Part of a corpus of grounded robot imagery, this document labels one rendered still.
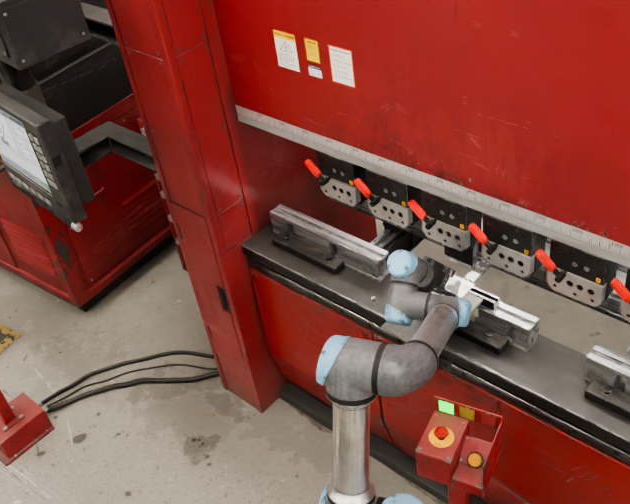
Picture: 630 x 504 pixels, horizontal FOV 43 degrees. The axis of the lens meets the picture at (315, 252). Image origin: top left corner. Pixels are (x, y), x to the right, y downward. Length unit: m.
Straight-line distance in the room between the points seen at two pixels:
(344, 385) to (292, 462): 1.58
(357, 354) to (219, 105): 1.18
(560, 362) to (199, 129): 1.32
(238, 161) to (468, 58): 1.08
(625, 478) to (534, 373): 0.36
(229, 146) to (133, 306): 1.64
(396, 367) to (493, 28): 0.78
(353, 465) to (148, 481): 1.64
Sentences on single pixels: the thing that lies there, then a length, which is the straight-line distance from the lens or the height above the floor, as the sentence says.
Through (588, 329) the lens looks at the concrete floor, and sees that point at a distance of 3.76.
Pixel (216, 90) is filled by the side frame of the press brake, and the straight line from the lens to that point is 2.61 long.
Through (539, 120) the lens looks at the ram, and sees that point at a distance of 1.92.
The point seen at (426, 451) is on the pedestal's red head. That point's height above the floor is 0.78.
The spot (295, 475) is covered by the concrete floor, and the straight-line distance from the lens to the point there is 3.27.
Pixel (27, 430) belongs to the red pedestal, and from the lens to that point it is 3.69.
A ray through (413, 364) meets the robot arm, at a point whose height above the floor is 1.38.
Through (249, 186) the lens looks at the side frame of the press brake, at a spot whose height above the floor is 1.08.
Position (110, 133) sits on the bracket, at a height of 1.21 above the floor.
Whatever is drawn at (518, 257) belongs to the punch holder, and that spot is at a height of 1.24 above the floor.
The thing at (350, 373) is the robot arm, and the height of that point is 1.37.
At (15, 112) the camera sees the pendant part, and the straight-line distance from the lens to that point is 2.54.
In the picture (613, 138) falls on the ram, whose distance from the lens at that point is 1.85.
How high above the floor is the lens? 2.66
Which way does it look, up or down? 39 degrees down
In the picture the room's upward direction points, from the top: 9 degrees counter-clockwise
